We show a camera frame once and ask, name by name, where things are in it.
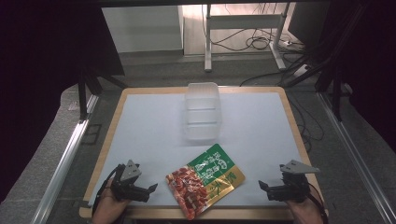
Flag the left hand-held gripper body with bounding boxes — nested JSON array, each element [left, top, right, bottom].
[[110, 159, 151, 203]]

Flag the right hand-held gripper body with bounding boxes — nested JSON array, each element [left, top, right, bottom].
[[266, 160, 321, 203]]

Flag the green and red food packet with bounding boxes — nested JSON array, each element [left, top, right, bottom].
[[164, 143, 247, 221]]

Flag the clear plastic storage box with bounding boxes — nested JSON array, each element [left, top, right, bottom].
[[183, 81, 222, 142]]

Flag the person's left hand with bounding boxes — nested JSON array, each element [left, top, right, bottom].
[[91, 178, 132, 224]]

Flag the person's right hand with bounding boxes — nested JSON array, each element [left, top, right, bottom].
[[286, 185, 330, 224]]

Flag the white table mat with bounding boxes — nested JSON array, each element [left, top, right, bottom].
[[88, 91, 307, 209]]

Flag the black metal stand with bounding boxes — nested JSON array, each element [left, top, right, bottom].
[[78, 66, 129, 120], [284, 3, 368, 122]]

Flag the white power strip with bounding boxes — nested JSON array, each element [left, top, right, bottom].
[[292, 63, 311, 78]]

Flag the white cabinet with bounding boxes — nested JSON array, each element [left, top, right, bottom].
[[101, 5, 185, 54]]

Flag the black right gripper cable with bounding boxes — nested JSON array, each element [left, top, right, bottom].
[[307, 183, 330, 224]]

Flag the aluminium rail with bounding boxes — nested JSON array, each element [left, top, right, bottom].
[[30, 94, 100, 224], [317, 92, 396, 224]]

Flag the black floor cables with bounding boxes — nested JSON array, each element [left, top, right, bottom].
[[202, 4, 325, 153]]

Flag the white table frame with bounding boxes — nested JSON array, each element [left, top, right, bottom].
[[204, 3, 291, 73]]

